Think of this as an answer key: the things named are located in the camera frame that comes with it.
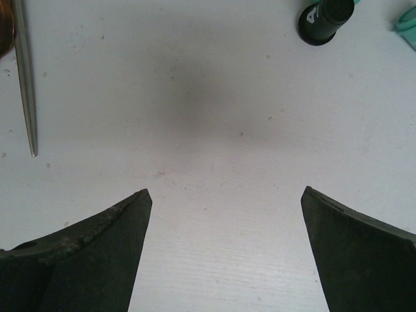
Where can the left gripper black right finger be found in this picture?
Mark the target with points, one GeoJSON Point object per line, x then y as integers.
{"type": "Point", "coordinates": [363, 264]}

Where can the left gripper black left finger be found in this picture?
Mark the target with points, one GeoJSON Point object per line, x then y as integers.
{"type": "Point", "coordinates": [88, 266]}

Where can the black capsule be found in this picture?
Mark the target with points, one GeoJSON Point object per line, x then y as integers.
{"type": "Point", "coordinates": [319, 22]}

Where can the silver fork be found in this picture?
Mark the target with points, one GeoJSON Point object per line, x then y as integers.
{"type": "Point", "coordinates": [25, 73]}

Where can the copper spoon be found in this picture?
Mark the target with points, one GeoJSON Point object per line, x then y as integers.
{"type": "Point", "coordinates": [6, 27]}

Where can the teal capsule middle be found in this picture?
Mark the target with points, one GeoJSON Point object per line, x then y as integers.
{"type": "Point", "coordinates": [405, 27]}

